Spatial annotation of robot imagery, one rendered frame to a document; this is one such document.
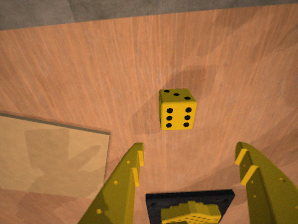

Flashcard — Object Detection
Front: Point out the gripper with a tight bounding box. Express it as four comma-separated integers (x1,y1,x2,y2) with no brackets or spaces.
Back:
78,142,298,224

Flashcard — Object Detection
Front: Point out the tan flat mat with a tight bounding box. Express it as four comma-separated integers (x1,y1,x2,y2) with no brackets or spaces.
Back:
0,113,110,199

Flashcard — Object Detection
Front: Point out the yellow die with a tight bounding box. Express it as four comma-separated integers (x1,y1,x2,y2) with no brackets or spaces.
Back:
159,89,197,130

